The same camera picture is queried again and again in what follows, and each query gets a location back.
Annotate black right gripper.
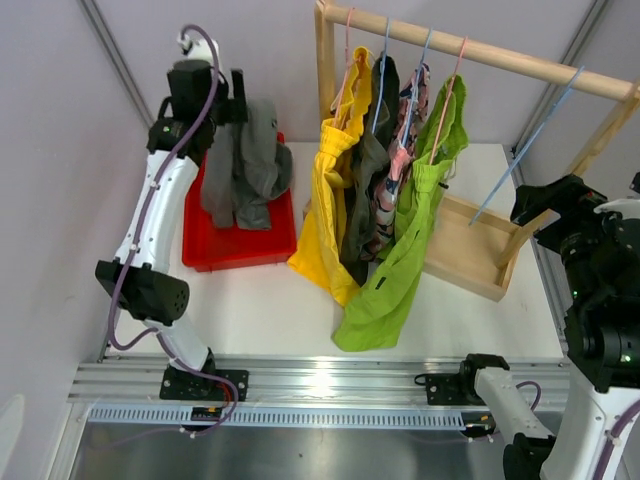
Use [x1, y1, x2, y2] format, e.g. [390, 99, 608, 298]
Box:
[512, 172, 627, 303]

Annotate grey shorts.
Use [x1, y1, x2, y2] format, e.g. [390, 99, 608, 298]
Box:
[200, 99, 293, 231]

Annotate blue hanger of grey shorts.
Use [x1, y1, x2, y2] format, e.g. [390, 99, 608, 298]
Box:
[468, 65, 585, 226]

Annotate pink hanger of green shorts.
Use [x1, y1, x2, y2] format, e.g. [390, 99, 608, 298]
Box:
[429, 36, 469, 165]

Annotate lime green shorts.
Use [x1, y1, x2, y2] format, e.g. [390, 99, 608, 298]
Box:
[332, 74, 469, 352]

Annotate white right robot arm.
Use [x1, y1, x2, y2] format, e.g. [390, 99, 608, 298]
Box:
[456, 175, 639, 479]

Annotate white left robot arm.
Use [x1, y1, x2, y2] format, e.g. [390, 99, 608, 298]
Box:
[95, 60, 248, 400]

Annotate pink hanger of yellow shorts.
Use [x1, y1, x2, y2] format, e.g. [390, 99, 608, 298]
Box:
[333, 7, 362, 130]

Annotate dark olive shorts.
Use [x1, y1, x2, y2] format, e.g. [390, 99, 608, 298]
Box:
[340, 56, 400, 286]

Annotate blue hanger of patterned shorts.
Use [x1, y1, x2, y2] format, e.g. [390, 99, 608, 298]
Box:
[400, 29, 433, 149]

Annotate blue hanger of olive shorts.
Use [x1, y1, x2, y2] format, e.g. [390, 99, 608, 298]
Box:
[372, 17, 392, 134]

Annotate pink patterned shorts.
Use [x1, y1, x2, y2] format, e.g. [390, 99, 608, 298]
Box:
[361, 63, 430, 261]

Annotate yellow shorts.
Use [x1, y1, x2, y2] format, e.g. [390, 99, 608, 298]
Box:
[288, 46, 372, 307]

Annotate wooden clothes rack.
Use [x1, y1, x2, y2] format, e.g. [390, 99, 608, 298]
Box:
[314, 1, 639, 302]

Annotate red plastic tray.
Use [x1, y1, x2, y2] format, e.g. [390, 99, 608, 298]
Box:
[180, 131, 297, 273]

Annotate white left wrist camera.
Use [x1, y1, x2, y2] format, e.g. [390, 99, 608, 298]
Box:
[177, 34, 221, 65]

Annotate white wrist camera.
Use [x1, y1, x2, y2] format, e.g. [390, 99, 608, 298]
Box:
[594, 172, 640, 220]
[177, 34, 221, 65]

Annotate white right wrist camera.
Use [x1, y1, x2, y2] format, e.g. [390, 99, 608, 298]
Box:
[594, 172, 640, 220]

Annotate grey aluminium frame post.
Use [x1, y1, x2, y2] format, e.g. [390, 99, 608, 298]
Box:
[77, 0, 155, 142]

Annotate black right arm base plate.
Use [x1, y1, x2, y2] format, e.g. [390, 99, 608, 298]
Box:
[414, 373, 484, 406]

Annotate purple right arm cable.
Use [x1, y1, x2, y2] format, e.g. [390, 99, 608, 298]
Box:
[514, 381, 640, 480]

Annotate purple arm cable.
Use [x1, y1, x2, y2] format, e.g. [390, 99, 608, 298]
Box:
[514, 381, 640, 480]
[107, 23, 241, 433]

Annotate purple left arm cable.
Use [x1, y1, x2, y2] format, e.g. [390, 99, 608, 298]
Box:
[107, 23, 241, 433]

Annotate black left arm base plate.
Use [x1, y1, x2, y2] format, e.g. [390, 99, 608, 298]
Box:
[159, 366, 249, 402]

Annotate aluminium mounting rail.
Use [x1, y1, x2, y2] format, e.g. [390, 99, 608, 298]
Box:
[65, 352, 571, 413]

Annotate grey slotted cable duct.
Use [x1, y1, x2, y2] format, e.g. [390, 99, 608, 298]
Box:
[88, 404, 466, 431]

